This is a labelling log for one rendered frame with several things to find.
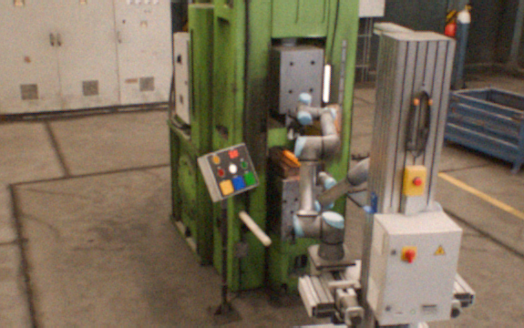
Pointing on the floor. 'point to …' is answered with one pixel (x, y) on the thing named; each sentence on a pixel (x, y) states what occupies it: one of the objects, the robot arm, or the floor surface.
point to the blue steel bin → (500, 124)
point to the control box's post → (223, 251)
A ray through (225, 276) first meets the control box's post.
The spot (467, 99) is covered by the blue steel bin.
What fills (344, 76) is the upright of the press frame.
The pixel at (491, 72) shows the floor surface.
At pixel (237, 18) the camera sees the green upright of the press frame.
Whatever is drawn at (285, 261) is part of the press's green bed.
